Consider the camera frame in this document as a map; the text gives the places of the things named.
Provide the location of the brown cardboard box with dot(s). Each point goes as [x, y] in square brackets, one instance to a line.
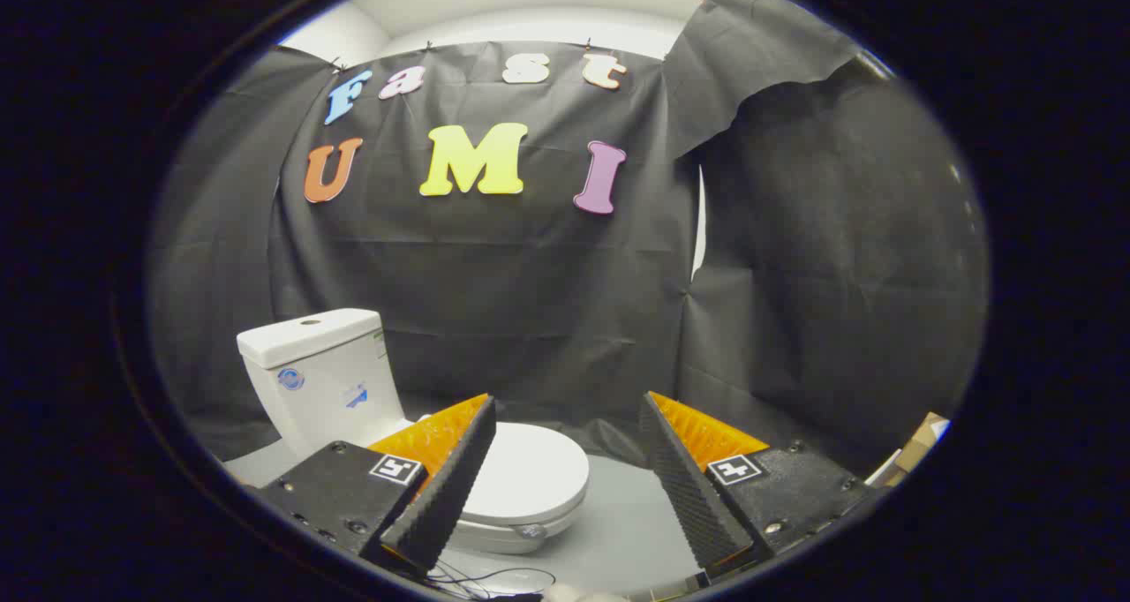
[922, 434]

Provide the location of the white toilet lid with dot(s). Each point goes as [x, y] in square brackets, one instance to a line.
[530, 474]

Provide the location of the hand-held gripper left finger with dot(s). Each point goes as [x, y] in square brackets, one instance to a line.
[446, 487]

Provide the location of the white ceramic toilet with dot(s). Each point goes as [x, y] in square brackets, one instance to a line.
[318, 381]

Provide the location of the black backdrop cloth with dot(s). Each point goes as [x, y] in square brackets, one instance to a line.
[530, 275]

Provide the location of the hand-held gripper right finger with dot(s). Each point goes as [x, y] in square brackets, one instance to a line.
[684, 487]

